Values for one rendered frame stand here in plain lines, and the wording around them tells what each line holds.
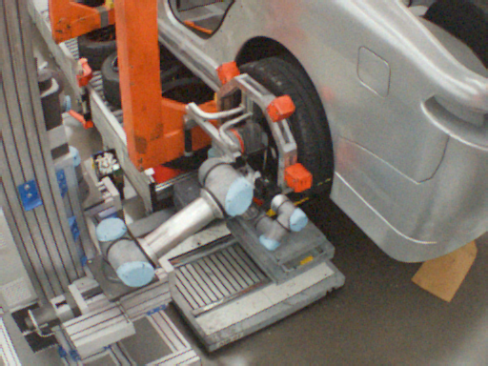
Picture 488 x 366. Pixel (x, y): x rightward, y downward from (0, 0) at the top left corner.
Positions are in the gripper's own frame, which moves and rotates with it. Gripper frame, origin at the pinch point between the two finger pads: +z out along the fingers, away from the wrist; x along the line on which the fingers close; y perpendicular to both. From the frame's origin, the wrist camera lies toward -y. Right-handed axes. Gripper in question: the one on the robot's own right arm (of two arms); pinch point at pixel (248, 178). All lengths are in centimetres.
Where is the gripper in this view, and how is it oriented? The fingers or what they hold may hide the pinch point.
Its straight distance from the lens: 248.9
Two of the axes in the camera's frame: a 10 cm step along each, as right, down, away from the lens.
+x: -8.3, 2.4, -5.0
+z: -5.5, -5.3, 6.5
